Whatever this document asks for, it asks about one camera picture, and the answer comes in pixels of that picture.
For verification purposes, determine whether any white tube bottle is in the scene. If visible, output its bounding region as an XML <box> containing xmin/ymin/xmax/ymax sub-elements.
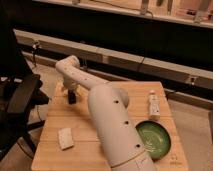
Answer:
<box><xmin>148</xmin><ymin>90</ymin><xmax>160</xmax><ymax>120</ymax></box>

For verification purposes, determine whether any white sponge block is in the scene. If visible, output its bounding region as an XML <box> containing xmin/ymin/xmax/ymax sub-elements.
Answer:
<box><xmin>58</xmin><ymin>128</ymin><xmax>74</xmax><ymax>150</ymax></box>

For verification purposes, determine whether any green plate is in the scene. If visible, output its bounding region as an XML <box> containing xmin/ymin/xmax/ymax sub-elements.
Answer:
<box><xmin>136</xmin><ymin>121</ymin><xmax>171</xmax><ymax>160</ymax></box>

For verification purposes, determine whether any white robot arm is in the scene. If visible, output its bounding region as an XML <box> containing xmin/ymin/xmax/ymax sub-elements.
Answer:
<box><xmin>55</xmin><ymin>55</ymin><xmax>157</xmax><ymax>171</ymax></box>

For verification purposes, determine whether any wooden table board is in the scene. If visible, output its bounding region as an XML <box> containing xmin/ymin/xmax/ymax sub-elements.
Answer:
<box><xmin>31</xmin><ymin>81</ymin><xmax>189</xmax><ymax>171</ymax></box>

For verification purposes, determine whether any black office chair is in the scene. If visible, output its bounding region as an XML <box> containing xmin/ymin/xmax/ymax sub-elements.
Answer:
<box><xmin>0</xmin><ymin>4</ymin><xmax>49</xmax><ymax>162</ymax></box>

